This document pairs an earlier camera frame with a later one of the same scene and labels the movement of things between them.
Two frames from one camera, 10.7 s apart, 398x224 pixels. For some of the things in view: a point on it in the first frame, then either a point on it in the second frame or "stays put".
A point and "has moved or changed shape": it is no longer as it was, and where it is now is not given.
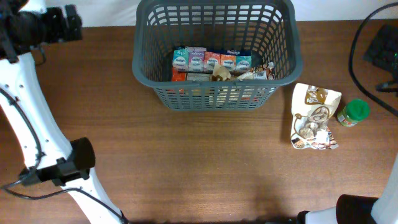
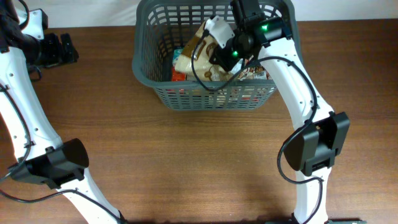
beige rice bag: (220, 73) -> (247, 71)
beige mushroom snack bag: (312, 107) has moved or changed shape
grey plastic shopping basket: (272, 28) stays put
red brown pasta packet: (178, 74) stays put
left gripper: (55, 18) -> (58, 55)
